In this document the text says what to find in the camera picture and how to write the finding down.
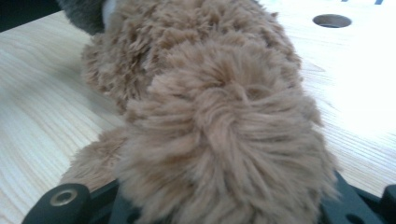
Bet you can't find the brown teddy bear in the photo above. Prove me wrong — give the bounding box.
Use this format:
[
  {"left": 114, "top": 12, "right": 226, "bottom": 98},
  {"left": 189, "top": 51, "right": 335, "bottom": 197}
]
[{"left": 60, "top": 0, "right": 339, "bottom": 224}]

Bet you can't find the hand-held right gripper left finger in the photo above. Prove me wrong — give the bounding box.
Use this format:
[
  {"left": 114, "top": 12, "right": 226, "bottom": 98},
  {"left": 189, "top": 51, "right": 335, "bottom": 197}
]
[{"left": 106, "top": 183, "right": 144, "bottom": 224}]

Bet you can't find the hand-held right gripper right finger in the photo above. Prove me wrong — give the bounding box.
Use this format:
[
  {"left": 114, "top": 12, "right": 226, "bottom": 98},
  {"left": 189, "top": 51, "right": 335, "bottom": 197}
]
[{"left": 320, "top": 171, "right": 386, "bottom": 224}]

